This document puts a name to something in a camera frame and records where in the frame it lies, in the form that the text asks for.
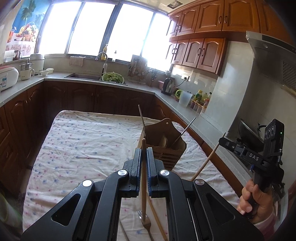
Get wooden wall cabinets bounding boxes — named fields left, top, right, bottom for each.
left=166, top=0, right=278, bottom=76

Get person's right forearm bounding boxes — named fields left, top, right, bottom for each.
left=254, top=213, right=281, bottom=239

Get wooden base cabinets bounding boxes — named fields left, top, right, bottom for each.
left=0, top=81, right=204, bottom=193

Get green colander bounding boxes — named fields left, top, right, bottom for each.
left=102, top=72, right=126, bottom=85

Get wire dish rack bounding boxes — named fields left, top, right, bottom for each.
left=127, top=54, right=151, bottom=85

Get steel electric kettle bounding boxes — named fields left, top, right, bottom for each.
left=161, top=77, right=175, bottom=96

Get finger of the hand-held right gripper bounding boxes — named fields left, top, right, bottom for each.
left=218, top=137, right=242, bottom=151

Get green vegetables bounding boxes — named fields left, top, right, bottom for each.
left=103, top=72, right=123, bottom=82

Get kitchen window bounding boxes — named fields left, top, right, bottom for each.
left=35, top=0, right=173, bottom=72

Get grey stone countertop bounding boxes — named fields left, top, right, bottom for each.
left=0, top=71, right=255, bottom=176

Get metal fork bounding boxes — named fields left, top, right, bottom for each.
left=137, top=209, right=155, bottom=241

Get metal chopstick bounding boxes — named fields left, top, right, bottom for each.
left=119, top=219, right=129, bottom=241

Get fruit and palm poster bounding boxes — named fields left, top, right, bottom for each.
left=6, top=0, right=50, bottom=57

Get white rice cooker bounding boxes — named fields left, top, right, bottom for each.
left=0, top=65, right=19, bottom=93

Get floral tablecloth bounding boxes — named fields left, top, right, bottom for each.
left=22, top=110, right=241, bottom=241

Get white plastic jug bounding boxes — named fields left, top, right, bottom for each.
left=178, top=90, right=193, bottom=107

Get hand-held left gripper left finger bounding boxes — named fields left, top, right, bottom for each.
left=20, top=148, right=142, bottom=241

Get black wok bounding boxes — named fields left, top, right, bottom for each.
left=238, top=118, right=266, bottom=145

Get wooden utensil holder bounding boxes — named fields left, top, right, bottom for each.
left=137, top=118, right=187, bottom=171

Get steel range hood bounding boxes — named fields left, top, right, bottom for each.
left=245, top=31, right=296, bottom=93

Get person's right hand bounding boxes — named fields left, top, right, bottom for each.
left=237, top=179, right=275, bottom=224

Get row of spice jars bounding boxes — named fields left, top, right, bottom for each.
left=190, top=102, right=206, bottom=114

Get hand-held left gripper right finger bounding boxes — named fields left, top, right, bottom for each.
left=146, top=149, right=264, bottom=241

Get white dish cloth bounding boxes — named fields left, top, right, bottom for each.
left=69, top=56, right=85, bottom=67

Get steel kitchen sink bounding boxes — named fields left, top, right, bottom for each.
left=64, top=72, right=103, bottom=81

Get metal utensil handle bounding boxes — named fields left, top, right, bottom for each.
left=172, top=117, right=197, bottom=146

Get large white cooker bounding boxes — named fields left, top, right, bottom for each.
left=29, top=53, right=45, bottom=72

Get small white electric pot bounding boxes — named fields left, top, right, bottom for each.
left=19, top=61, right=35, bottom=81

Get knife block with scissors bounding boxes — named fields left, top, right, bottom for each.
left=148, top=69, right=159, bottom=87

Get chrome faucet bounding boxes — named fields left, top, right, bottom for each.
left=95, top=52, right=109, bottom=77

